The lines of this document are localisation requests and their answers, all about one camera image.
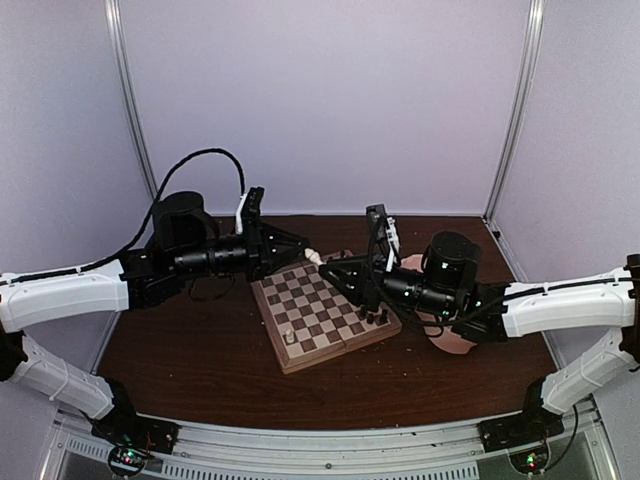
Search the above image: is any aluminium front rail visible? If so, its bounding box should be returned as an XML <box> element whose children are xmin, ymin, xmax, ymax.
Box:
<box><xmin>39</xmin><ymin>394</ymin><xmax>621</xmax><ymax>480</ymax></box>

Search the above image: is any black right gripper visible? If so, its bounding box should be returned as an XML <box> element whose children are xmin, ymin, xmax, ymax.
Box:
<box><xmin>317</xmin><ymin>253</ymin><xmax>456</xmax><ymax>320</ymax></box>

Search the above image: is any circuit board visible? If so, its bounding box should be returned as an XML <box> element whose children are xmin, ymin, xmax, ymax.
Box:
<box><xmin>107</xmin><ymin>446</ymin><xmax>149</xmax><ymax>477</ymax></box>
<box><xmin>509</xmin><ymin>448</ymin><xmax>550</xmax><ymax>475</ymax></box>

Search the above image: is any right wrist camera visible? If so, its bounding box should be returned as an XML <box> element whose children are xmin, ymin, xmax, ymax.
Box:
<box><xmin>365</xmin><ymin>204</ymin><xmax>401</xmax><ymax>272</ymax></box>

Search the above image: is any pink double pet bowl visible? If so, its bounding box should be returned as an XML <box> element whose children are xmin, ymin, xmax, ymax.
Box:
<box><xmin>401</xmin><ymin>254</ymin><xmax>477</xmax><ymax>355</ymax></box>

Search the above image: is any right aluminium frame post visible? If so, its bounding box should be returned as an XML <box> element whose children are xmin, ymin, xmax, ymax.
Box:
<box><xmin>483</xmin><ymin>0</ymin><xmax>546</xmax><ymax>224</ymax></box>

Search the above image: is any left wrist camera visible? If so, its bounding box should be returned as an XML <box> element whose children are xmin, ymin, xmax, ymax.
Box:
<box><xmin>235</xmin><ymin>186</ymin><xmax>265</xmax><ymax>235</ymax></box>

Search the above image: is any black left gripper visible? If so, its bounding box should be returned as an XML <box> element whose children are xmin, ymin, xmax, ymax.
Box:
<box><xmin>171</xmin><ymin>216</ymin><xmax>310</xmax><ymax>282</ymax></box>

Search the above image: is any wooden chess board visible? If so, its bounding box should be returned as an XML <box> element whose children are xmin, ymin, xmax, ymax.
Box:
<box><xmin>251</xmin><ymin>260</ymin><xmax>402</xmax><ymax>374</ymax></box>

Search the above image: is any dark chess pieces row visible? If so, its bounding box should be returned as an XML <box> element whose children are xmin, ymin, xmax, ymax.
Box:
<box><xmin>357</xmin><ymin>306</ymin><xmax>389</xmax><ymax>328</ymax></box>

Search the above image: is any left circuit board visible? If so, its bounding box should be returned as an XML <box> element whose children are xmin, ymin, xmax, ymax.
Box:
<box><xmin>107</xmin><ymin>446</ymin><xmax>149</xmax><ymax>477</ymax></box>

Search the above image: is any aluminium frame post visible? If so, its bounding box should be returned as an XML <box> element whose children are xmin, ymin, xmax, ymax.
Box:
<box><xmin>483</xmin><ymin>0</ymin><xmax>546</xmax><ymax>224</ymax></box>
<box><xmin>104</xmin><ymin>0</ymin><xmax>159</xmax><ymax>206</ymax></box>

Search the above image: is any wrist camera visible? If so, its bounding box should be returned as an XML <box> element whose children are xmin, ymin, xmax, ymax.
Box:
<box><xmin>235</xmin><ymin>186</ymin><xmax>265</xmax><ymax>235</ymax></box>
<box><xmin>365</xmin><ymin>204</ymin><xmax>401</xmax><ymax>272</ymax></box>

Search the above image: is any white chess rook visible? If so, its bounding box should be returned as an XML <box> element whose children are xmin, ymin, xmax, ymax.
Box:
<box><xmin>304</xmin><ymin>248</ymin><xmax>324</xmax><ymax>266</ymax></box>

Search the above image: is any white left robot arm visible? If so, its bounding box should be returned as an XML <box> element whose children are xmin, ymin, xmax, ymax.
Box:
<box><xmin>1</xmin><ymin>187</ymin><xmax>310</xmax><ymax>444</ymax></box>

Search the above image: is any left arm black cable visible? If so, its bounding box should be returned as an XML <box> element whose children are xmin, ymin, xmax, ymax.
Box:
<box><xmin>0</xmin><ymin>148</ymin><xmax>247</xmax><ymax>281</ymax></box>

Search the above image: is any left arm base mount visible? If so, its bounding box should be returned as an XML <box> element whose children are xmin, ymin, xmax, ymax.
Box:
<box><xmin>90</xmin><ymin>417</ymin><xmax>179</xmax><ymax>454</ymax></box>

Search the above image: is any right circuit board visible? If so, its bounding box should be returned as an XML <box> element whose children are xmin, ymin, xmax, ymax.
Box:
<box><xmin>509</xmin><ymin>448</ymin><xmax>550</xmax><ymax>475</ymax></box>

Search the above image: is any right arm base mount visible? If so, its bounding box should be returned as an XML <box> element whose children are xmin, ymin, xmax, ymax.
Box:
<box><xmin>478</xmin><ymin>409</ymin><xmax>564</xmax><ymax>453</ymax></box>

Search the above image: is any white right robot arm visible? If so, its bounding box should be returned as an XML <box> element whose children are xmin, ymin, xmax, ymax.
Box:
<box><xmin>319</xmin><ymin>231</ymin><xmax>639</xmax><ymax>444</ymax></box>

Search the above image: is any left aluminium frame post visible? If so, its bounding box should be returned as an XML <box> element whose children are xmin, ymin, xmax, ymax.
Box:
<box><xmin>104</xmin><ymin>0</ymin><xmax>159</xmax><ymax>206</ymax></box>

